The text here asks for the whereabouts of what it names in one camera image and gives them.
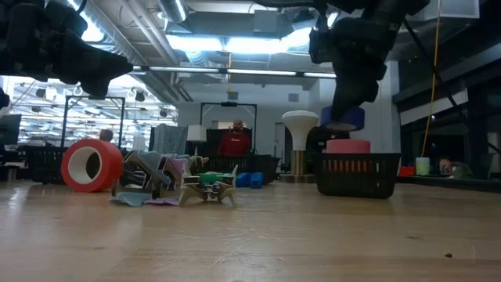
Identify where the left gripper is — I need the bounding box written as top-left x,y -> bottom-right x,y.
0,0 -> 135,99

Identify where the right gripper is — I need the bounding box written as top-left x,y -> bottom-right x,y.
330,16 -> 393,122

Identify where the purple tape roll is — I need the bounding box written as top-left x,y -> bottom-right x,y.
319,105 -> 366,132

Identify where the pink tape roll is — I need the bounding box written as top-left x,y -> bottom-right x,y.
326,139 -> 372,154

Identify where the red tape roll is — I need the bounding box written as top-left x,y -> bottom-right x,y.
60,138 -> 124,193

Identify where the lavender staple remover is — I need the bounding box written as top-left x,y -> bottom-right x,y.
144,154 -> 189,207

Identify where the blue clip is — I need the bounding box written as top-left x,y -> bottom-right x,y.
249,172 -> 265,190

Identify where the blue stapler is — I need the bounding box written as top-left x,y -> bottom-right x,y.
234,172 -> 252,189

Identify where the green stapler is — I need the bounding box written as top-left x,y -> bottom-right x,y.
196,171 -> 232,185

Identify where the black cabinet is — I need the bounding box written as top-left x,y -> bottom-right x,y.
306,126 -> 333,175

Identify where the dark monitor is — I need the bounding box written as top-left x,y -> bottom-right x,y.
0,113 -> 23,146

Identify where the white cup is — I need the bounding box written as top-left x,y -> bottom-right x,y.
414,156 -> 431,177

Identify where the grey cloth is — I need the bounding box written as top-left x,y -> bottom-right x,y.
150,123 -> 189,157

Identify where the linear ceiling light fixture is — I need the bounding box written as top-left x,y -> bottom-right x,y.
132,64 -> 337,79

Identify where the bright ceiling light panel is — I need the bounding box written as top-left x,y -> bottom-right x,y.
166,27 -> 314,56

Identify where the white table lamp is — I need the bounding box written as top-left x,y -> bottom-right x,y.
186,124 -> 208,157

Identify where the black gantry frame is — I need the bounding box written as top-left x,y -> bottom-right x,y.
199,101 -> 258,157
59,95 -> 127,150

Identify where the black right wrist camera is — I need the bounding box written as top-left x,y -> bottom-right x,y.
308,21 -> 333,66

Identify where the yellow hanging cable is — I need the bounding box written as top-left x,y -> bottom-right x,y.
420,0 -> 442,158

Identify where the silver air duct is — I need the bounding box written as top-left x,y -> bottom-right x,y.
156,0 -> 189,24

